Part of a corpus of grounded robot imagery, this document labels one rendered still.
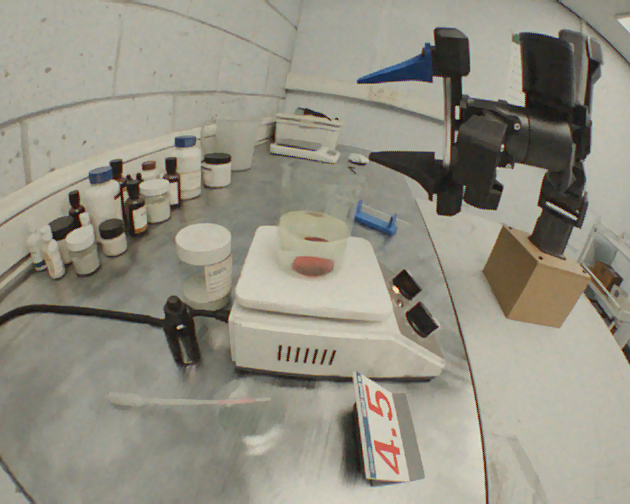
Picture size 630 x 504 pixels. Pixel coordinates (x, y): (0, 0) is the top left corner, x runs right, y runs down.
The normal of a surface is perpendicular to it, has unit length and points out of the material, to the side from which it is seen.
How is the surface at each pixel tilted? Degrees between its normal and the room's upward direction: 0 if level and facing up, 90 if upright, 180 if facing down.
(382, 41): 90
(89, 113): 90
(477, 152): 115
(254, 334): 90
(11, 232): 90
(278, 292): 0
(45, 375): 0
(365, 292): 0
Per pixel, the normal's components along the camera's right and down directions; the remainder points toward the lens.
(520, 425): 0.15, -0.85
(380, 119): -0.19, 0.47
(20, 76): 0.97, 0.22
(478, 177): -0.64, 0.64
